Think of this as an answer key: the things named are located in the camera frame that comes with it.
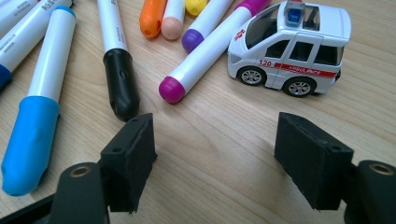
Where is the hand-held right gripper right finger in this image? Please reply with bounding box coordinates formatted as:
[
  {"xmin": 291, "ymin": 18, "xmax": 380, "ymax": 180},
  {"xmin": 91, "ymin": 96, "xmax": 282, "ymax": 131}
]
[{"xmin": 274, "ymin": 111, "xmax": 355, "ymax": 211}]

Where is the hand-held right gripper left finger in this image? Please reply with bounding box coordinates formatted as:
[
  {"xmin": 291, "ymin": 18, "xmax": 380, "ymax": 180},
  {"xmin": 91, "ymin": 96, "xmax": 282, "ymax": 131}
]
[{"xmin": 99, "ymin": 112, "xmax": 158, "ymax": 215}]

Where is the black marker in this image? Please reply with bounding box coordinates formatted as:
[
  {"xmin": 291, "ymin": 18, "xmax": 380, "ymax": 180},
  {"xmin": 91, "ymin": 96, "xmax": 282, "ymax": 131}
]
[{"xmin": 96, "ymin": 0, "xmax": 141, "ymax": 123}]

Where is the light blue marker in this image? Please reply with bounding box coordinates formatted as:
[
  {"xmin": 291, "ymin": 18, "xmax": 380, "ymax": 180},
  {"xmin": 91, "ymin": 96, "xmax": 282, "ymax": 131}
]
[{"xmin": 0, "ymin": 5, "xmax": 78, "ymax": 198}]

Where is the magenta marker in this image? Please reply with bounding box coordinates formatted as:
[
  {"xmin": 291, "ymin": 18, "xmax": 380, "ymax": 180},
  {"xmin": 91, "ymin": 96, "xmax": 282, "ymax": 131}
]
[{"xmin": 158, "ymin": 0, "xmax": 273, "ymax": 105}]

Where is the purple marker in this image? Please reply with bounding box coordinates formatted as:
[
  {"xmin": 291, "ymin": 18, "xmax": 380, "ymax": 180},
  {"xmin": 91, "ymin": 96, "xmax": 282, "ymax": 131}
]
[{"xmin": 181, "ymin": 0, "xmax": 235, "ymax": 54}]

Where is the peach marker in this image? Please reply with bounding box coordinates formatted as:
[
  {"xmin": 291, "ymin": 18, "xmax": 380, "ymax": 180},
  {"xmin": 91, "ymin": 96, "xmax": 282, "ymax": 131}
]
[{"xmin": 160, "ymin": 0, "xmax": 188, "ymax": 41}]

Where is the orange marker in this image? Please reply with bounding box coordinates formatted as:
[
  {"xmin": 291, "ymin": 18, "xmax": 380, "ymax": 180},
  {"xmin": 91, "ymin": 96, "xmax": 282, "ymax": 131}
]
[{"xmin": 138, "ymin": 0, "xmax": 169, "ymax": 39}]

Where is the dark blue marker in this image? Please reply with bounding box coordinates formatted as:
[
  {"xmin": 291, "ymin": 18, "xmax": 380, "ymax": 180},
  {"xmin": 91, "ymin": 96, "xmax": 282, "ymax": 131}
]
[{"xmin": 0, "ymin": 0, "xmax": 75, "ymax": 91}]

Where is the yellow marker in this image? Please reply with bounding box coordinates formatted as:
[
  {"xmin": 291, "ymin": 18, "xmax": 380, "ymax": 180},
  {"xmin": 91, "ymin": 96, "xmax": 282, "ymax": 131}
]
[{"xmin": 184, "ymin": 0, "xmax": 209, "ymax": 17}]

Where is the red marker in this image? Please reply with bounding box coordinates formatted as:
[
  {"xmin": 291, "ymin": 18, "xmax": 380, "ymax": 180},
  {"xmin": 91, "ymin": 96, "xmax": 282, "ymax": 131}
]
[{"xmin": 0, "ymin": 0, "xmax": 41, "ymax": 38}]

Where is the white toy ambulance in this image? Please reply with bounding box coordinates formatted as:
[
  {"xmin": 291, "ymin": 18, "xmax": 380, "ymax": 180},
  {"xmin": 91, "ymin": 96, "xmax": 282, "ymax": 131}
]
[{"xmin": 227, "ymin": 0, "xmax": 353, "ymax": 98}]

